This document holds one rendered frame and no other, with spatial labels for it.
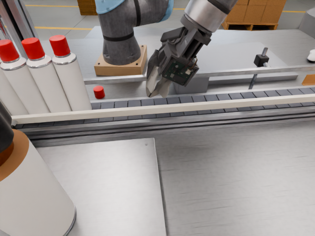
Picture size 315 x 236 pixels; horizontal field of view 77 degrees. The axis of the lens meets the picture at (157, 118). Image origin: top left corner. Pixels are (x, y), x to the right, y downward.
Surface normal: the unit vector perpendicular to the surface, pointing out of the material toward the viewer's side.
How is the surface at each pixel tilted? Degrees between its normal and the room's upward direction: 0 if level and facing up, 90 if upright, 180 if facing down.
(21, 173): 90
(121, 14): 89
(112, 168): 0
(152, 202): 0
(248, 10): 90
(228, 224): 0
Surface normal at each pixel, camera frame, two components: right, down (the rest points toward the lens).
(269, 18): -0.07, 0.69
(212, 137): 0.00, -0.72
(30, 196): 0.89, 0.32
